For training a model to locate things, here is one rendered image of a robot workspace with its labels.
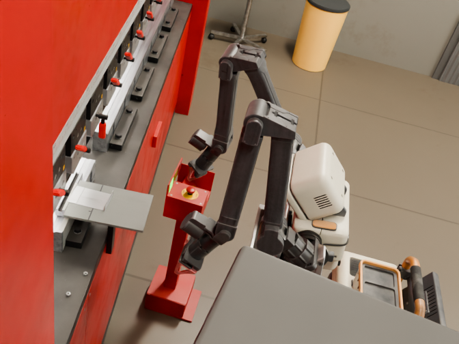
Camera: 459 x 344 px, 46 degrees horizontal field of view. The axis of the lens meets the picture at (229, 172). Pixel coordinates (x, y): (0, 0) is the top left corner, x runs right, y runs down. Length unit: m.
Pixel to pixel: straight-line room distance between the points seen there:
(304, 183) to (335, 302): 1.12
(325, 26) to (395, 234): 2.13
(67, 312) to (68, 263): 0.19
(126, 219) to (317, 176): 0.66
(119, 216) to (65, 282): 0.27
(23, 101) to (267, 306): 0.28
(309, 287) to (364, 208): 3.35
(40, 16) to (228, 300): 0.30
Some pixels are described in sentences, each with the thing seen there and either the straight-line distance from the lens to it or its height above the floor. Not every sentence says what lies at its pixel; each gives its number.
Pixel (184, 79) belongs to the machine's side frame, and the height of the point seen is 0.30.
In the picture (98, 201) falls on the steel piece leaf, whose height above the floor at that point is 1.00.
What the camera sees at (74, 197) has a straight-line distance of 1.90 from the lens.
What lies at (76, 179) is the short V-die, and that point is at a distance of 1.99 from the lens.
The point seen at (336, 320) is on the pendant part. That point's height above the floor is 1.95.
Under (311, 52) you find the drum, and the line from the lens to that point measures 5.17.
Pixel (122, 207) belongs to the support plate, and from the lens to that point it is 1.88.
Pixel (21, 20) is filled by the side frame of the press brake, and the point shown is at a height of 2.09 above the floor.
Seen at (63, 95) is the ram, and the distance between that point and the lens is 1.47.
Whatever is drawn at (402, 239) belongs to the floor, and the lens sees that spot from 3.73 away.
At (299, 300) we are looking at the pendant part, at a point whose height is 1.95.
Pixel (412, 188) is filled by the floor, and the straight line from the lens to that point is 4.21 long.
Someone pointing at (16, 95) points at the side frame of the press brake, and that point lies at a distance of 0.51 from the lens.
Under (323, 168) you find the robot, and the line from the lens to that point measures 1.60.
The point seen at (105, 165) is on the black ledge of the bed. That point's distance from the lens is 2.24.
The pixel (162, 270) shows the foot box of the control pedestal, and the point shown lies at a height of 0.12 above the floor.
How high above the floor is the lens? 2.30
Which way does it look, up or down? 38 degrees down
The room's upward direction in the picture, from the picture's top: 14 degrees clockwise
